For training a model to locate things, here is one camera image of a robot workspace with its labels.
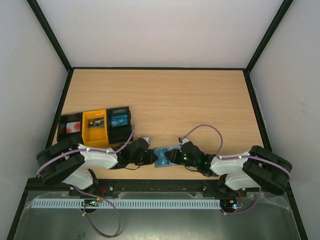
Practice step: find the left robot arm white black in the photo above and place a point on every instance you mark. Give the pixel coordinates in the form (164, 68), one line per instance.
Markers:
(71, 162)

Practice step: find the light blue slotted cable duct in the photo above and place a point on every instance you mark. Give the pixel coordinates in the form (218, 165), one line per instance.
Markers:
(172, 204)

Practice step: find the black VIP card in tray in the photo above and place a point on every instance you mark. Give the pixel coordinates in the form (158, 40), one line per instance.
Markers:
(95, 123)

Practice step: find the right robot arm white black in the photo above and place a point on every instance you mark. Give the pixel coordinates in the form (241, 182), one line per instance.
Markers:
(256, 168)

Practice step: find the teal leather card holder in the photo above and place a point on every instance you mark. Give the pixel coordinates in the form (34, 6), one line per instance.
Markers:
(170, 148)

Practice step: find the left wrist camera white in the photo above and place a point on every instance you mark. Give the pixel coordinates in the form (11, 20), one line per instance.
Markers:
(148, 140)

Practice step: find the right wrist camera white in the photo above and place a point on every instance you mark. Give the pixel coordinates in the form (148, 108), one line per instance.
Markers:
(182, 140)

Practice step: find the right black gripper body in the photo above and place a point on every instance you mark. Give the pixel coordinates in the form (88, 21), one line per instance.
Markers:
(176, 156)

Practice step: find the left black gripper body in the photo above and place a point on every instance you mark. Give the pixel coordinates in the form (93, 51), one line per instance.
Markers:
(141, 161)

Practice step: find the red white card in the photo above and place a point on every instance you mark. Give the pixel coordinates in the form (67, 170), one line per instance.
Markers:
(73, 127)

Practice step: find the black tray compartment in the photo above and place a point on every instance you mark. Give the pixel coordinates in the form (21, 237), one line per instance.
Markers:
(122, 133)
(61, 134)

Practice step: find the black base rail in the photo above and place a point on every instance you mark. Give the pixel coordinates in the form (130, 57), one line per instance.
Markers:
(113, 187)

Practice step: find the black tray right compartment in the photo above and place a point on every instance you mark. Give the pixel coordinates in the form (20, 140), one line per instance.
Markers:
(122, 133)

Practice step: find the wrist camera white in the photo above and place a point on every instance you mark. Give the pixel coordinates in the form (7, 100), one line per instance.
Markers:
(182, 140)
(148, 140)

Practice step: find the yellow tray middle compartment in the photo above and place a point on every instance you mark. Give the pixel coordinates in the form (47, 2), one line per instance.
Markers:
(97, 137)

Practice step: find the blue VIP card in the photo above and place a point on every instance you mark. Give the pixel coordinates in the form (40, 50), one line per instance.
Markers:
(162, 160)

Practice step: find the black tray left compartment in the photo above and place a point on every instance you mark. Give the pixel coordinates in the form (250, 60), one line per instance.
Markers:
(61, 134)

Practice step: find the black aluminium frame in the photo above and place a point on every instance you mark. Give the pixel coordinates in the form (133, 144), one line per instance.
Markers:
(285, 5)

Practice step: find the blue card in tray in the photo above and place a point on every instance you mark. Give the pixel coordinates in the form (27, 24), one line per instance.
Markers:
(119, 120)

